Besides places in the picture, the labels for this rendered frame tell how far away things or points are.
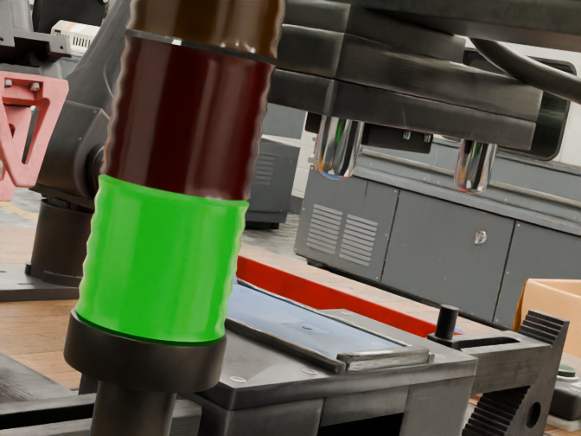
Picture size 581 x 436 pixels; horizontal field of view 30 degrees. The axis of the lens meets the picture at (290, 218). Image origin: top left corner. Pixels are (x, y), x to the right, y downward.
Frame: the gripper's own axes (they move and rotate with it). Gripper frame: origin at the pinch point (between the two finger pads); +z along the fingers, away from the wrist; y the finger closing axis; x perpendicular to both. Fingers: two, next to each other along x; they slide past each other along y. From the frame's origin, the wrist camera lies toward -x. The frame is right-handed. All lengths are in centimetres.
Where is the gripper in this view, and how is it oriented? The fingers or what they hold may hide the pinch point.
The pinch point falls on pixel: (11, 182)
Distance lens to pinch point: 77.5
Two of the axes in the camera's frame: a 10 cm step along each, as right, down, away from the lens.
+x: 7.4, 0.2, 6.7
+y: 6.5, -2.8, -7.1
